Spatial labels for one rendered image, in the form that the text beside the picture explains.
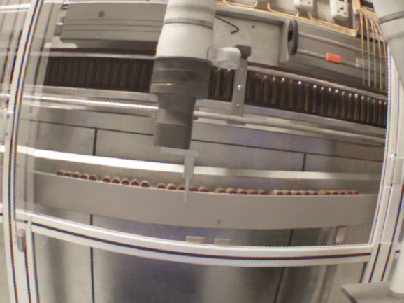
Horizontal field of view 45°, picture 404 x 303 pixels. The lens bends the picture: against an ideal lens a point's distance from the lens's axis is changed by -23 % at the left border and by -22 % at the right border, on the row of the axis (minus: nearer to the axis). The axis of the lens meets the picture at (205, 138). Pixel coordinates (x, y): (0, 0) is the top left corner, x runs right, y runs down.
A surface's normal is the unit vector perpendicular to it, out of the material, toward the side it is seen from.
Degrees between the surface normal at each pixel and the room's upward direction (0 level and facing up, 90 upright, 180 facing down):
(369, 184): 90
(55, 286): 90
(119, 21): 90
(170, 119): 70
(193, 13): 90
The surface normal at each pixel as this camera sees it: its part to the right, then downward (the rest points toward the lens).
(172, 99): -0.01, 0.19
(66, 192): 0.10, 0.01
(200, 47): 0.58, 0.07
